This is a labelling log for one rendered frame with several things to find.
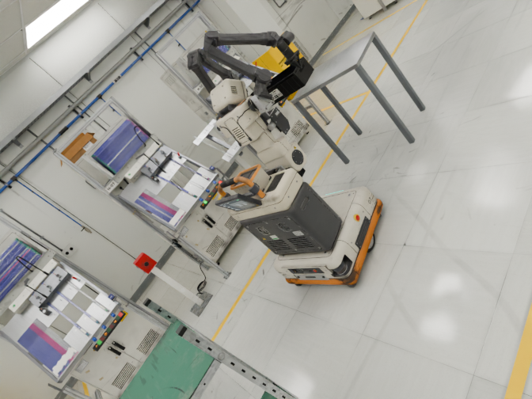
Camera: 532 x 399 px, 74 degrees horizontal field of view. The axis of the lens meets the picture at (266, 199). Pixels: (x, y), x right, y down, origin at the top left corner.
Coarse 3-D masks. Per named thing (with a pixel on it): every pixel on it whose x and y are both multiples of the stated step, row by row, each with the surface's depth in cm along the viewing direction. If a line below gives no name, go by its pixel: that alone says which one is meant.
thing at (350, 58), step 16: (352, 48) 281; (384, 48) 278; (336, 64) 283; (352, 64) 255; (320, 80) 286; (368, 80) 257; (400, 80) 291; (304, 96) 294; (416, 96) 298; (304, 112) 308; (320, 128) 317; (352, 128) 352; (400, 128) 277
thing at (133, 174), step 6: (156, 144) 361; (162, 144) 364; (150, 150) 358; (156, 150) 359; (144, 156) 355; (150, 156) 355; (138, 162) 352; (144, 162) 352; (132, 168) 350; (138, 168) 349; (126, 174) 347; (132, 174) 346; (138, 174) 351; (132, 180) 348
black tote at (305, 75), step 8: (304, 64) 226; (280, 72) 244; (288, 72) 241; (296, 72) 220; (304, 72) 224; (312, 72) 229; (272, 80) 252; (280, 80) 249; (288, 80) 224; (296, 80) 222; (304, 80) 223; (272, 88) 235; (280, 88) 232; (288, 88) 230; (296, 88) 227; (272, 96) 241; (280, 96) 238; (272, 104) 247
